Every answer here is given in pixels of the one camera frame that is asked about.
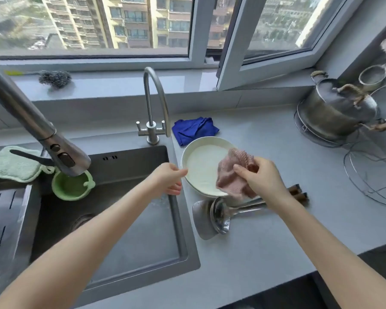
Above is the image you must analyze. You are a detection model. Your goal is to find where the person's left hand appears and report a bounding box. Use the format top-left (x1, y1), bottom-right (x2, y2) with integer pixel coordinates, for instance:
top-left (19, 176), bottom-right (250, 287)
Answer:
top-left (148, 162), bottom-right (188, 197)

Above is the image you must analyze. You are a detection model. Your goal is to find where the person's right hand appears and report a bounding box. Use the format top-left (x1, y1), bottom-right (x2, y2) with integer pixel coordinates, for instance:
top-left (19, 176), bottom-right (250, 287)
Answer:
top-left (233, 156), bottom-right (291, 209)

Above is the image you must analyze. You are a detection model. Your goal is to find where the pink dish cloth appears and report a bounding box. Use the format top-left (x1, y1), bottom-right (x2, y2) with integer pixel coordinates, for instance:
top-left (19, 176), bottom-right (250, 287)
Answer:
top-left (216, 148), bottom-right (260, 200)

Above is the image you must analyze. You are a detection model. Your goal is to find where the white ceramic bowl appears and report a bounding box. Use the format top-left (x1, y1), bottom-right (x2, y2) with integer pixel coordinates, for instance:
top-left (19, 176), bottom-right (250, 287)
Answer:
top-left (180, 136), bottom-right (245, 198)

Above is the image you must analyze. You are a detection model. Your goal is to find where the person's right forearm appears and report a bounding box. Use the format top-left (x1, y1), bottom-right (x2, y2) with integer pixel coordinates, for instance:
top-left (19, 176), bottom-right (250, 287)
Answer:
top-left (264, 193), bottom-right (386, 309)

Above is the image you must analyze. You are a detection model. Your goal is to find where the person's left forearm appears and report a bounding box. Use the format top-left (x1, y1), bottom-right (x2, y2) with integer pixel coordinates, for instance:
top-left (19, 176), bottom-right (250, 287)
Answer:
top-left (0, 177), bottom-right (168, 309)

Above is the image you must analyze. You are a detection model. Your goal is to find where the blue cloth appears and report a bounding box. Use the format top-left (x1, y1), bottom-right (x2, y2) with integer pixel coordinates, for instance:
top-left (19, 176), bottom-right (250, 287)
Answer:
top-left (171, 117), bottom-right (220, 147)

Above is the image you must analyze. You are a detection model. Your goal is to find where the small steel gooseneck faucet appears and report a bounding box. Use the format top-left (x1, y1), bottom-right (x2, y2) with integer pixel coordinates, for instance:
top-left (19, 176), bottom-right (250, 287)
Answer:
top-left (136, 67), bottom-right (172, 146)

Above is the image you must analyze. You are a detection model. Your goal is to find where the dark steel sink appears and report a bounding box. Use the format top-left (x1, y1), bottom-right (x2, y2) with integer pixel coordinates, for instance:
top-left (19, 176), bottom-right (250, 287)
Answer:
top-left (0, 145), bottom-right (201, 307)

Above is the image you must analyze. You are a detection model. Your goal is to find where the green silicone sink cup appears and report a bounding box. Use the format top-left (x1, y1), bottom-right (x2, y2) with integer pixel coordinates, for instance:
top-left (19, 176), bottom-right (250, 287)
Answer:
top-left (51, 169), bottom-right (96, 202)

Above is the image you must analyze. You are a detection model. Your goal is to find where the steel pot with lid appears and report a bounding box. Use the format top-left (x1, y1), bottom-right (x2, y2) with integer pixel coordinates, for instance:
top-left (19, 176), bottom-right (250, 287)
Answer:
top-left (297, 71), bottom-right (386, 141)

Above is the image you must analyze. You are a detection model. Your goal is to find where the white open window sash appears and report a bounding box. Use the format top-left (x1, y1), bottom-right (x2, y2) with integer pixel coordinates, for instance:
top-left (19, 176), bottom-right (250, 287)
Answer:
top-left (216, 0), bottom-right (357, 91)

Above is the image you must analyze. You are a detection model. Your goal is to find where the steel wool scrubber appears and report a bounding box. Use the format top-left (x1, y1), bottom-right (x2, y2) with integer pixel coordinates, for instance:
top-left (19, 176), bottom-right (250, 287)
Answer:
top-left (38, 70), bottom-right (73, 90)

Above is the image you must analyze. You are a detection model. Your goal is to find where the large steel pull-down faucet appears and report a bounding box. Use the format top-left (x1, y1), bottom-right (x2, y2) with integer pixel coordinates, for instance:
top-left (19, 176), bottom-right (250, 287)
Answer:
top-left (0, 53), bottom-right (92, 177)

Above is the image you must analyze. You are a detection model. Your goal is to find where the steel mesh strainer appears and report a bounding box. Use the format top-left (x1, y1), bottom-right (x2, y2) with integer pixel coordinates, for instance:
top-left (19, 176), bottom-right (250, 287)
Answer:
top-left (359, 61), bottom-right (386, 92)

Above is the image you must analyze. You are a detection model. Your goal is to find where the light green scrubbing pad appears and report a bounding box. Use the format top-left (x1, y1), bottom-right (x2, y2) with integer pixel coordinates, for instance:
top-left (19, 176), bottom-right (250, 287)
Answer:
top-left (0, 145), bottom-right (55, 184)

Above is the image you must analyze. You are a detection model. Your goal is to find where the perforated steel drain tray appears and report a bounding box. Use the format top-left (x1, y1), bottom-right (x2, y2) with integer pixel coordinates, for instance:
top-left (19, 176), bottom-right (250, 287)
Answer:
top-left (0, 185), bottom-right (33, 287)

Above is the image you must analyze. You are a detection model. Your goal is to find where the steel ladle with wooden handle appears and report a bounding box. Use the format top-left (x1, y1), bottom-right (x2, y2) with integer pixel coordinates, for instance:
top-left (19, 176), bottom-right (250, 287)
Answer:
top-left (210, 185), bottom-right (301, 235)

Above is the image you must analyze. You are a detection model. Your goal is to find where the steel spatula with wooden handle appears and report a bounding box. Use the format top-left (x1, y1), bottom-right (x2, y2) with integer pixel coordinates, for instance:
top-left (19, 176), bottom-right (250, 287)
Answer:
top-left (192, 190), bottom-right (309, 241)

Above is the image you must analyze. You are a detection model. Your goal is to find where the large steel wire rack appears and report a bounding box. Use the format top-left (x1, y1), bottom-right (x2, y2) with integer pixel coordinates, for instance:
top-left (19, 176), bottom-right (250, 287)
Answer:
top-left (343, 85), bottom-right (386, 208)

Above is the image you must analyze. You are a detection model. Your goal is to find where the black handle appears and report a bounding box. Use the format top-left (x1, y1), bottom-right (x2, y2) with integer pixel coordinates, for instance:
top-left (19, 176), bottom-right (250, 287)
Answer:
top-left (10, 149), bottom-right (55, 167)

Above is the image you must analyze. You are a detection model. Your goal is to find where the yellow brush handle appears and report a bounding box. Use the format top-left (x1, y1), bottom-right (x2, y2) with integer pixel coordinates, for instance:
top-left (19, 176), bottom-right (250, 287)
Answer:
top-left (3, 70), bottom-right (41, 77)

